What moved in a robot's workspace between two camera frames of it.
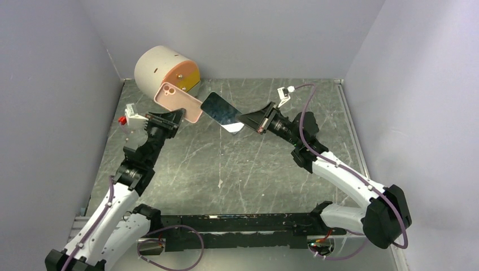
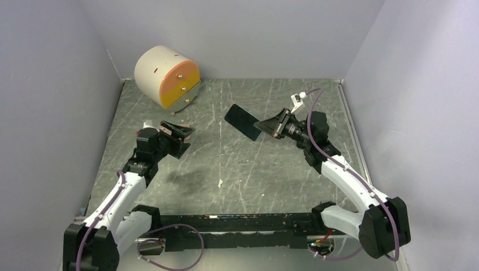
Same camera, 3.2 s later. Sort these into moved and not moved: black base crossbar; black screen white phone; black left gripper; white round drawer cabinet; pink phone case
Moved: pink phone case; black left gripper; black screen white phone
Not moved: black base crossbar; white round drawer cabinet
